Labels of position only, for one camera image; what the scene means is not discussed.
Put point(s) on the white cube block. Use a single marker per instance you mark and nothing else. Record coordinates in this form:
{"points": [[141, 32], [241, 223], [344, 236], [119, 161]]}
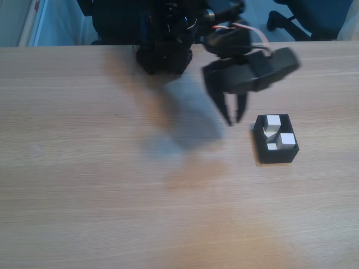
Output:
{"points": [[269, 135], [287, 140], [273, 122], [271, 146]]}

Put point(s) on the black open box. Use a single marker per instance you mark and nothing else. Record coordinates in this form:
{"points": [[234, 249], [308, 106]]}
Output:
{"points": [[276, 157]]}

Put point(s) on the blue office chair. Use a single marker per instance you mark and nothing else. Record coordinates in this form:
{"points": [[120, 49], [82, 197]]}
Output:
{"points": [[317, 19]]}

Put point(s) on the white board with red mark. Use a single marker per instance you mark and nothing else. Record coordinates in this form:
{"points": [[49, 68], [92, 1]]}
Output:
{"points": [[28, 28]]}

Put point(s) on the black oval camera box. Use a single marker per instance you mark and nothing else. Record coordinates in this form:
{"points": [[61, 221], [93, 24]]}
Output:
{"points": [[280, 63]]}

